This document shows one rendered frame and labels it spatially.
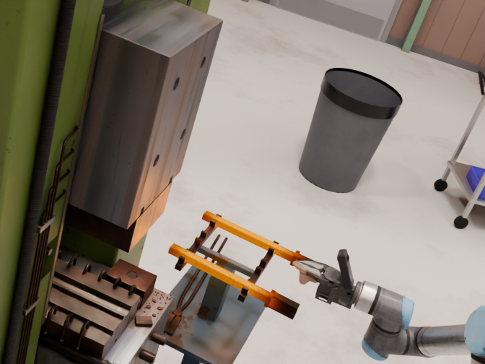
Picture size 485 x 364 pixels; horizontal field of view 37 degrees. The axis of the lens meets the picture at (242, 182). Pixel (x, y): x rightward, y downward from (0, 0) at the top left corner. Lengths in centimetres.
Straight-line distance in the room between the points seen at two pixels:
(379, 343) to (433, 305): 198
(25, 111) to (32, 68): 8
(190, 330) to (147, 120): 107
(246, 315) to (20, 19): 156
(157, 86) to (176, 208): 277
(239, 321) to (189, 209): 178
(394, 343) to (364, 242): 222
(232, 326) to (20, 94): 140
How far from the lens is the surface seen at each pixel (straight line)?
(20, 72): 117
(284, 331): 355
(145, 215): 162
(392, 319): 218
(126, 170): 146
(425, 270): 445
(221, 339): 234
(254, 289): 213
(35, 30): 116
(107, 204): 152
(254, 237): 233
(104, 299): 193
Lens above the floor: 227
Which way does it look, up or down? 30 degrees down
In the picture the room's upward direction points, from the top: 19 degrees clockwise
